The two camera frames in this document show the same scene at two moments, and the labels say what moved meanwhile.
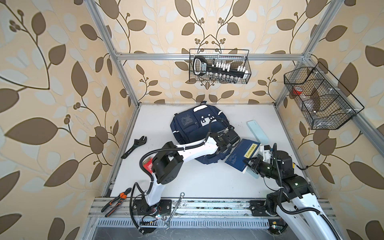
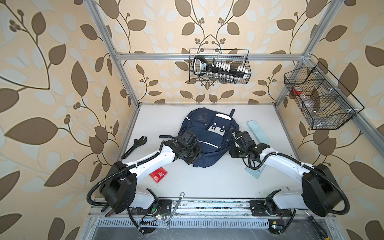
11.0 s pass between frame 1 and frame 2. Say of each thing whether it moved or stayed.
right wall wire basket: stayed
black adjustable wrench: stayed
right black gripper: moved
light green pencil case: stayed
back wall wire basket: stayed
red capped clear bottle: stayed
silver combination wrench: stayed
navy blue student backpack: moved
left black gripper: moved
